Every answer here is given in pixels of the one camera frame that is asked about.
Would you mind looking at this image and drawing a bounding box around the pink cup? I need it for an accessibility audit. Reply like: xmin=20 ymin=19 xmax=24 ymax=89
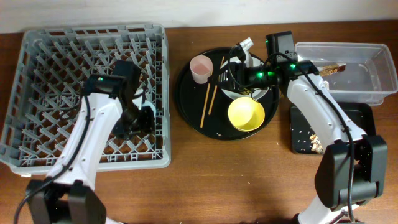
xmin=189 ymin=55 xmax=213 ymax=84

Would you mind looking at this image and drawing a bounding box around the yellow bowl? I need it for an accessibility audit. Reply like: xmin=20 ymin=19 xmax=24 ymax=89
xmin=228 ymin=97 xmax=266 ymax=132

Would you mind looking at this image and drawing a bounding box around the brown Nescafe Gold sachet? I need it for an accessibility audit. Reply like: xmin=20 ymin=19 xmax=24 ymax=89
xmin=317 ymin=63 xmax=346 ymax=77

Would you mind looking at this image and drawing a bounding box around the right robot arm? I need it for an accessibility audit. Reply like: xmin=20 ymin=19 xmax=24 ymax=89
xmin=219 ymin=31 xmax=387 ymax=223

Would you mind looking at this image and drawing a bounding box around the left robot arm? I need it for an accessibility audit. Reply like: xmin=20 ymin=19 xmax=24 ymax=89
xmin=13 ymin=60 xmax=155 ymax=223

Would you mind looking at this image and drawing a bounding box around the grey dishwasher rack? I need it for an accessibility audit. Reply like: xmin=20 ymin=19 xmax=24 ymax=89
xmin=1 ymin=24 xmax=172 ymax=177

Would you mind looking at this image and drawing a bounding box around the clear plastic waste bin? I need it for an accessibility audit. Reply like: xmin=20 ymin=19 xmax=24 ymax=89
xmin=295 ymin=42 xmax=397 ymax=105

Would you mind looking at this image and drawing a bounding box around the left wooden chopstick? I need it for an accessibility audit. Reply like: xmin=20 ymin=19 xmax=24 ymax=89
xmin=200 ymin=81 xmax=211 ymax=128

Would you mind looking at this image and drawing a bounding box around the wooden chopstick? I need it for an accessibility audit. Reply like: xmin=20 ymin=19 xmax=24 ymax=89
xmin=208 ymin=56 xmax=224 ymax=115
xmin=200 ymin=81 xmax=211 ymax=128

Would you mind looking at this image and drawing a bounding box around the grey plate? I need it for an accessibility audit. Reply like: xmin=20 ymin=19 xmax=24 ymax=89
xmin=217 ymin=59 xmax=269 ymax=100

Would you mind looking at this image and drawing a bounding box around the right wooden chopstick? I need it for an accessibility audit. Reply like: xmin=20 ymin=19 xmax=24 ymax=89
xmin=208 ymin=56 xmax=224 ymax=115

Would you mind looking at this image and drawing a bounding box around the round black tray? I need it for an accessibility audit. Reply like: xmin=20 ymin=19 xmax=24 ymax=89
xmin=174 ymin=63 xmax=280 ymax=141

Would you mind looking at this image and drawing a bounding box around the food scraps and rice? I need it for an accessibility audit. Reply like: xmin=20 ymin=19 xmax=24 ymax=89
xmin=310 ymin=134 xmax=324 ymax=154

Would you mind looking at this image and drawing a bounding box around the black rectangular tray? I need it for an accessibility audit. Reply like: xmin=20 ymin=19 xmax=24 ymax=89
xmin=290 ymin=102 xmax=376 ymax=155

